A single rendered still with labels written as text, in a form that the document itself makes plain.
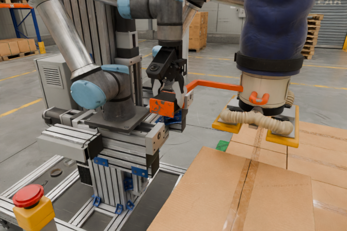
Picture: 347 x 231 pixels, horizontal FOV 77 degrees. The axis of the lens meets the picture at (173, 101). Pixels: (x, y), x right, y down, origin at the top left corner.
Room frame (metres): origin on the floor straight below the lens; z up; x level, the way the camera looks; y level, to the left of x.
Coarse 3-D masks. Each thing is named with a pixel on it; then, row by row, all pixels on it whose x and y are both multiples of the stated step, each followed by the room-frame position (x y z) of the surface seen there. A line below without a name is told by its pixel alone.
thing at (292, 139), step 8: (288, 104) 0.82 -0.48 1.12; (296, 112) 0.81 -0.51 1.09; (280, 120) 0.73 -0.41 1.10; (288, 120) 0.68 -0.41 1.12; (296, 120) 0.74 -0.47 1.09; (296, 128) 0.68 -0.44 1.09; (272, 136) 0.63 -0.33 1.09; (280, 136) 0.63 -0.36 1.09; (288, 136) 0.62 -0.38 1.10; (296, 136) 0.63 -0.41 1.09; (288, 144) 0.59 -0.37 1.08; (296, 144) 0.58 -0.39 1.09
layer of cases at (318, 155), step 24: (240, 144) 1.38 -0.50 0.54; (264, 144) 1.38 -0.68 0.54; (312, 144) 1.38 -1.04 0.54; (336, 144) 1.38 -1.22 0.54; (288, 168) 1.11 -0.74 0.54; (312, 168) 1.11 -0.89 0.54; (336, 168) 1.11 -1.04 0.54; (312, 192) 0.91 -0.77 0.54; (336, 192) 0.91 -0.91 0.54; (336, 216) 0.76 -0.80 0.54
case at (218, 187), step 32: (224, 160) 0.68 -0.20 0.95; (192, 192) 0.52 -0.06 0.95; (224, 192) 0.52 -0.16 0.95; (256, 192) 0.52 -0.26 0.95; (288, 192) 0.52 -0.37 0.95; (160, 224) 0.41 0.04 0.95; (192, 224) 0.41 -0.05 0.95; (224, 224) 0.41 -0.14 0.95; (256, 224) 0.41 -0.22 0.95; (288, 224) 0.41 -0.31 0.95
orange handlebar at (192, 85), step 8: (200, 80) 0.87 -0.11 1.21; (208, 80) 0.87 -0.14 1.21; (192, 88) 0.81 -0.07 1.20; (224, 88) 0.82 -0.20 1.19; (232, 88) 0.80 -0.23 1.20; (240, 88) 0.79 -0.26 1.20; (256, 96) 0.71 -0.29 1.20; (264, 96) 0.68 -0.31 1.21; (256, 104) 0.66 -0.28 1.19; (264, 104) 0.66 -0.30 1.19
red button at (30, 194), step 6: (30, 186) 0.46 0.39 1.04; (36, 186) 0.46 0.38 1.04; (18, 192) 0.43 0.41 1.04; (24, 192) 0.43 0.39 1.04; (30, 192) 0.43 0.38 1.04; (36, 192) 0.43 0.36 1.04; (42, 192) 0.44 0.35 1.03; (18, 198) 0.42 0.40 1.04; (24, 198) 0.42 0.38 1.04; (30, 198) 0.42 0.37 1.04; (36, 198) 0.42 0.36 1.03; (18, 204) 0.40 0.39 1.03; (24, 204) 0.40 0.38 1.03; (30, 204) 0.41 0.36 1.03; (36, 204) 0.43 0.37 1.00
